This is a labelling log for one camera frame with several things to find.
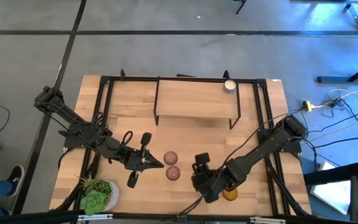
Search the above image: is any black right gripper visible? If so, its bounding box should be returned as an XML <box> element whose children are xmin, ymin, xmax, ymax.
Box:
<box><xmin>191</xmin><ymin>152</ymin><xmax>229</xmax><ymax>203</ymax></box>

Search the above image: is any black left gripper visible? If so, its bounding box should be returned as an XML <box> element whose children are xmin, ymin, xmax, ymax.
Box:
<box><xmin>116</xmin><ymin>132</ymin><xmax>165</xmax><ymax>189</ymax></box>

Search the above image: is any pink glass candle holder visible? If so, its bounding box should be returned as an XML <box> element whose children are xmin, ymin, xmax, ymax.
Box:
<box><xmin>163</xmin><ymin>151</ymin><xmax>178</xmax><ymax>166</ymax></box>
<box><xmin>165</xmin><ymin>166</ymin><xmax>181</xmax><ymax>182</ymax></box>

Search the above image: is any amber glass candle holder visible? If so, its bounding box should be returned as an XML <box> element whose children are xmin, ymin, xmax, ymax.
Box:
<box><xmin>223</xmin><ymin>188</ymin><xmax>239</xmax><ymax>202</ymax></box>

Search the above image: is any white candle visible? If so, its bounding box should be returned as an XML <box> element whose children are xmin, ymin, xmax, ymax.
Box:
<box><xmin>223</xmin><ymin>79</ymin><xmax>237</xmax><ymax>93</ymax></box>

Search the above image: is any white plant pot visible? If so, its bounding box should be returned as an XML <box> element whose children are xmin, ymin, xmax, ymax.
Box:
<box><xmin>104</xmin><ymin>180</ymin><xmax>120</xmax><ymax>212</ymax></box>

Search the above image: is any black horizontal metal beam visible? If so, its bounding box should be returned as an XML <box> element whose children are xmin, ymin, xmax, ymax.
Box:
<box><xmin>0</xmin><ymin>210</ymin><xmax>358</xmax><ymax>224</ymax></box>

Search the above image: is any green succulent plant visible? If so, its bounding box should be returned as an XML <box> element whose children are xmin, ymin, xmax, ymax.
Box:
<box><xmin>79</xmin><ymin>175</ymin><xmax>113</xmax><ymax>216</ymax></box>

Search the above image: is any wooden shelf with black legs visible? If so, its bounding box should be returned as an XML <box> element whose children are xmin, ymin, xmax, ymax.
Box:
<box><xmin>153</xmin><ymin>79</ymin><xmax>242</xmax><ymax>130</ymax></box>

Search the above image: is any person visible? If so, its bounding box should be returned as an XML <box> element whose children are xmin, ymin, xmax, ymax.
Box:
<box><xmin>0</xmin><ymin>164</ymin><xmax>25</xmax><ymax>218</ymax></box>

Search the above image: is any white floor panel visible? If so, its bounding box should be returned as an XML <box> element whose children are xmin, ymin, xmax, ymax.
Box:
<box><xmin>309</xmin><ymin>161</ymin><xmax>352</xmax><ymax>215</ymax></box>

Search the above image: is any black desk beam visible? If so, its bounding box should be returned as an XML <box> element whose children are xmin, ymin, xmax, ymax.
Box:
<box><xmin>303</xmin><ymin>161</ymin><xmax>358</xmax><ymax>187</ymax></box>

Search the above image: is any blue floor bar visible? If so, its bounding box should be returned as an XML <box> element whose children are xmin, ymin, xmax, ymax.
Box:
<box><xmin>317</xmin><ymin>75</ymin><xmax>358</xmax><ymax>84</ymax></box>

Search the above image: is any black tripod leg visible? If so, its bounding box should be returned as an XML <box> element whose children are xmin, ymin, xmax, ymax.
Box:
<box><xmin>233</xmin><ymin>0</ymin><xmax>248</xmax><ymax>15</ymax></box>

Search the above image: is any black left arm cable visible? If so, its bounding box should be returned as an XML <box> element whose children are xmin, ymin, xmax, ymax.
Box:
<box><xmin>121</xmin><ymin>130</ymin><xmax>134</xmax><ymax>147</ymax></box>

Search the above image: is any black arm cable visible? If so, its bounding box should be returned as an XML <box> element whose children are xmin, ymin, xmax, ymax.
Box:
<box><xmin>121</xmin><ymin>130</ymin><xmax>134</xmax><ymax>147</ymax></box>
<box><xmin>178</xmin><ymin>107</ymin><xmax>304</xmax><ymax>217</ymax></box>

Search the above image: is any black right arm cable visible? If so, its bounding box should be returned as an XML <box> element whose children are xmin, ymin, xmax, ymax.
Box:
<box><xmin>178</xmin><ymin>107</ymin><xmax>304</xmax><ymax>217</ymax></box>

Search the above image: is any silver metal bracket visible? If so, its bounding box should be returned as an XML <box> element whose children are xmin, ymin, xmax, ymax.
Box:
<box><xmin>77</xmin><ymin>213</ymin><xmax>114</xmax><ymax>222</ymax></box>
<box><xmin>249</xmin><ymin>217</ymin><xmax>287</xmax><ymax>224</ymax></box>

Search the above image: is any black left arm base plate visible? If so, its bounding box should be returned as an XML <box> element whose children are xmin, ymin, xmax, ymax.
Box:
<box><xmin>59</xmin><ymin>129</ymin><xmax>108</xmax><ymax>149</ymax></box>

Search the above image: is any black metal table frame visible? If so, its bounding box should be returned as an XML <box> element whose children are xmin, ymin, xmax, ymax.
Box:
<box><xmin>50</xmin><ymin>68</ymin><xmax>312</xmax><ymax>218</ymax></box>

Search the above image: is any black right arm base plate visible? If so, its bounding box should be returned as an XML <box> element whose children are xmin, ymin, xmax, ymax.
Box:
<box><xmin>258</xmin><ymin>127</ymin><xmax>303</xmax><ymax>154</ymax></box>

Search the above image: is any white floor cable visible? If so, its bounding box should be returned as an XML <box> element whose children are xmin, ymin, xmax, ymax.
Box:
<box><xmin>327</xmin><ymin>88</ymin><xmax>354</xmax><ymax>100</ymax></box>

